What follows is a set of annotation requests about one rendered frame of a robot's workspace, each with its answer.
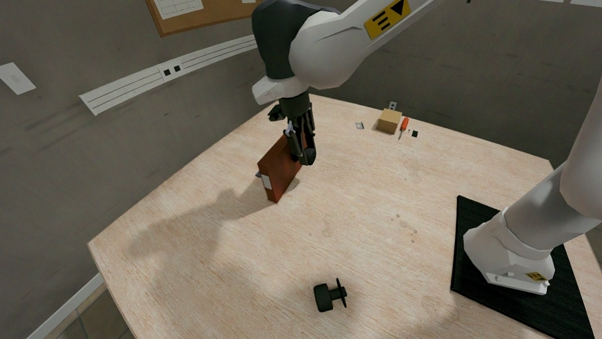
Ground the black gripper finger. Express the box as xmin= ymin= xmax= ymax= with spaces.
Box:
xmin=303 ymin=103 xmax=316 ymax=150
xmin=283 ymin=117 xmax=308 ymax=166

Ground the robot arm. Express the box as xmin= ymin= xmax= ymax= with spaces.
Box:
xmin=251 ymin=0 xmax=602 ymax=295

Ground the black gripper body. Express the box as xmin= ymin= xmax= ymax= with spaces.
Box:
xmin=278 ymin=89 xmax=310 ymax=129

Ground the brown cardboard box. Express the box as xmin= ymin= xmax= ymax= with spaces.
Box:
xmin=376 ymin=108 xmax=402 ymax=134

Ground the orange-handled screwdriver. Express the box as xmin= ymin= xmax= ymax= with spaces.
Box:
xmin=399 ymin=118 xmax=409 ymax=138

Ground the black door knob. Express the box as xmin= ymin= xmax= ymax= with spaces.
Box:
xmin=291 ymin=147 xmax=317 ymax=166
xmin=314 ymin=278 xmax=347 ymax=313

